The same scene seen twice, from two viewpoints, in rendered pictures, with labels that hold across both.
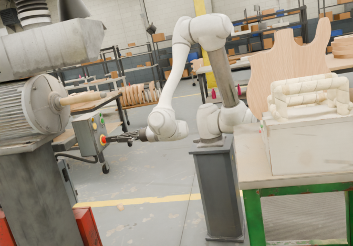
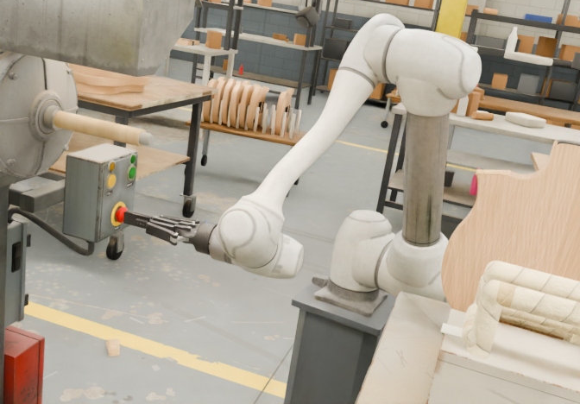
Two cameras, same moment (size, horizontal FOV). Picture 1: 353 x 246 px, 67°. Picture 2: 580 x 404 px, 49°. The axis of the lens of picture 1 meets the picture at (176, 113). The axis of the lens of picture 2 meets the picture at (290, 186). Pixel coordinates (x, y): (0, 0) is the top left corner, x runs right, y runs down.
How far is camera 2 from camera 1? 0.17 m
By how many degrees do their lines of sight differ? 4
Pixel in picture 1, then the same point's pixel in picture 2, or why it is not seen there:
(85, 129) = (89, 181)
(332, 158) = not seen: outside the picture
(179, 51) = (348, 90)
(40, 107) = (10, 118)
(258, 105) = (462, 280)
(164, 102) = (268, 193)
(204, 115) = (355, 236)
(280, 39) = (560, 164)
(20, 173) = not seen: outside the picture
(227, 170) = (358, 370)
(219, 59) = (428, 137)
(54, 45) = (79, 15)
